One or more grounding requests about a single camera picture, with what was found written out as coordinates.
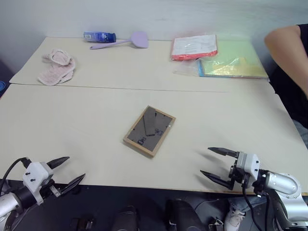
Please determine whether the wooden picture frame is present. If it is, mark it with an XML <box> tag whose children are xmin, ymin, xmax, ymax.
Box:
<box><xmin>123</xmin><ymin>104</ymin><xmax>177</xmax><ymax>159</ymax></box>

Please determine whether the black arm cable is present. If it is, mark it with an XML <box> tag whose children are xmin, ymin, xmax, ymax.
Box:
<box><xmin>0</xmin><ymin>157</ymin><xmax>32</xmax><ymax>193</ymax></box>
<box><xmin>241</xmin><ymin>178</ymin><xmax>274</xmax><ymax>231</ymax></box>

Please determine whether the red packet in plastic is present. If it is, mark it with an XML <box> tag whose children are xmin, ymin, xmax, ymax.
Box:
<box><xmin>170</xmin><ymin>34</ymin><xmax>219</xmax><ymax>62</ymax></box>

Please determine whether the person black clothing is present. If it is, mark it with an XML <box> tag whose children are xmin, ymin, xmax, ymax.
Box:
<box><xmin>269</xmin><ymin>23</ymin><xmax>308</xmax><ymax>135</ymax></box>

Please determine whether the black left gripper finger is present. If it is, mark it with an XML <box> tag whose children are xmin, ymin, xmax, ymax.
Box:
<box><xmin>46</xmin><ymin>156</ymin><xmax>71</xmax><ymax>169</ymax></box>
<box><xmin>60</xmin><ymin>173</ymin><xmax>86</xmax><ymax>194</ymax></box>

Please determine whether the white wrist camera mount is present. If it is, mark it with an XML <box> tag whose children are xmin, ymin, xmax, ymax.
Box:
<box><xmin>22</xmin><ymin>162</ymin><xmax>54</xmax><ymax>205</ymax></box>
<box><xmin>234</xmin><ymin>151</ymin><xmax>261</xmax><ymax>187</ymax></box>

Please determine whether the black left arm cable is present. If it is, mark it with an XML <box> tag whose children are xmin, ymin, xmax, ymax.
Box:
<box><xmin>0</xmin><ymin>157</ymin><xmax>32</xmax><ymax>193</ymax></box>

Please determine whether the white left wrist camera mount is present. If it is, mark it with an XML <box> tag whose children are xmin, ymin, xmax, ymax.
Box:
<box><xmin>22</xmin><ymin>162</ymin><xmax>54</xmax><ymax>205</ymax></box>

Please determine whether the blue printed bottle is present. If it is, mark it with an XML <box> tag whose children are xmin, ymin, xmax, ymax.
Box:
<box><xmin>83</xmin><ymin>31</ymin><xmax>117</xmax><ymax>43</ymax></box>

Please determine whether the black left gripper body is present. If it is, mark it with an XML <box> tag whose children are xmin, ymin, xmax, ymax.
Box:
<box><xmin>39</xmin><ymin>178</ymin><xmax>62</xmax><ymax>200</ymax></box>

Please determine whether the dark rounded shape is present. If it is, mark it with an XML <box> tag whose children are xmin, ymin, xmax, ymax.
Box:
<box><xmin>165</xmin><ymin>198</ymin><xmax>201</xmax><ymax>231</ymax></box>
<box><xmin>112</xmin><ymin>205</ymin><xmax>141</xmax><ymax>231</ymax></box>

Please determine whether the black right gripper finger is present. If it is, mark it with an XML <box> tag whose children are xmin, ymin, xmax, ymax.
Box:
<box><xmin>207</xmin><ymin>147</ymin><xmax>239</xmax><ymax>159</ymax></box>
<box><xmin>200</xmin><ymin>169</ymin><xmax>236</xmax><ymax>191</ymax></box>

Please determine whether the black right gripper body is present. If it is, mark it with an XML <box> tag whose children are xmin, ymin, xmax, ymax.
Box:
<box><xmin>228</xmin><ymin>164</ymin><xmax>251</xmax><ymax>188</ymax></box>

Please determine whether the green yellow paper pack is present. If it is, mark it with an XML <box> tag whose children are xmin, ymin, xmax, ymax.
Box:
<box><xmin>173</xmin><ymin>39</ymin><xmax>270</xmax><ymax>80</ymax></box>

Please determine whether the purple silicone spatula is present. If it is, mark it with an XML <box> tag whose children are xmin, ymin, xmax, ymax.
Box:
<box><xmin>90</xmin><ymin>31</ymin><xmax>150</xmax><ymax>51</ymax></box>

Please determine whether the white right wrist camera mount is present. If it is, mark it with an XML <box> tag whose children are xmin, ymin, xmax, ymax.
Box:
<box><xmin>234</xmin><ymin>151</ymin><xmax>261</xmax><ymax>187</ymax></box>

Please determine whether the white shoe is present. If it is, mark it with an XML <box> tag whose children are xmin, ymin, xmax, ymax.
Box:
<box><xmin>224</xmin><ymin>204</ymin><xmax>246</xmax><ymax>231</ymax></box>

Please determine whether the blue jeans leg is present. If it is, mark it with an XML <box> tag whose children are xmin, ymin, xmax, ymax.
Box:
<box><xmin>227</xmin><ymin>194</ymin><xmax>268</xmax><ymax>218</ymax></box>

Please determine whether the pink fluffy towel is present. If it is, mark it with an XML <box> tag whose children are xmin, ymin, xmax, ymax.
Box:
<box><xmin>38</xmin><ymin>48</ymin><xmax>77</xmax><ymax>86</ymax></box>

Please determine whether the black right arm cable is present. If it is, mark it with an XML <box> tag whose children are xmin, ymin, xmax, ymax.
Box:
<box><xmin>241</xmin><ymin>178</ymin><xmax>274</xmax><ymax>231</ymax></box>

